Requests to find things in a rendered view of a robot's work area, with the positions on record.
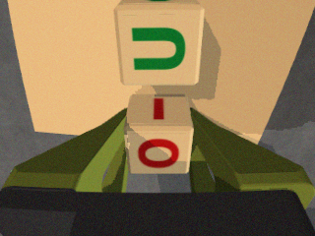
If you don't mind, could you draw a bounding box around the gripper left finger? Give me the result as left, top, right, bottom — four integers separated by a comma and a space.
1, 108, 128, 193

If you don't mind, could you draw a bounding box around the tan flat mat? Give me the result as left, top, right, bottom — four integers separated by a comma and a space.
8, 0, 315, 145

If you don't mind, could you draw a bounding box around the tan letter block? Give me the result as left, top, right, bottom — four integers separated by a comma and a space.
124, 94, 194, 174
113, 0, 205, 86

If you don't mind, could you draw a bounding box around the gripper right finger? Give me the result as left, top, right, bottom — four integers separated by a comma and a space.
189, 107, 315, 208

